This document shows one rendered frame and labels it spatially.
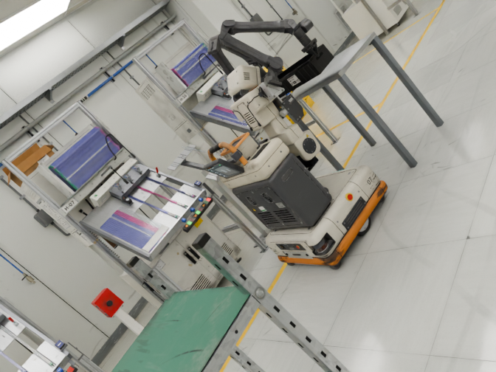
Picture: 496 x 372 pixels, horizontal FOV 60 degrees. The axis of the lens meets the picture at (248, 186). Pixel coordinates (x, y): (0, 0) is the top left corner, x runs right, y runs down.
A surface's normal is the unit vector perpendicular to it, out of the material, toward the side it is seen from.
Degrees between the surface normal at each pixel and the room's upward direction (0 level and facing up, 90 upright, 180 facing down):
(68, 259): 90
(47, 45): 90
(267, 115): 90
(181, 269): 90
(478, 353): 0
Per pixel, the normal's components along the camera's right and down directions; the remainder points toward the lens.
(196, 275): 0.53, -0.24
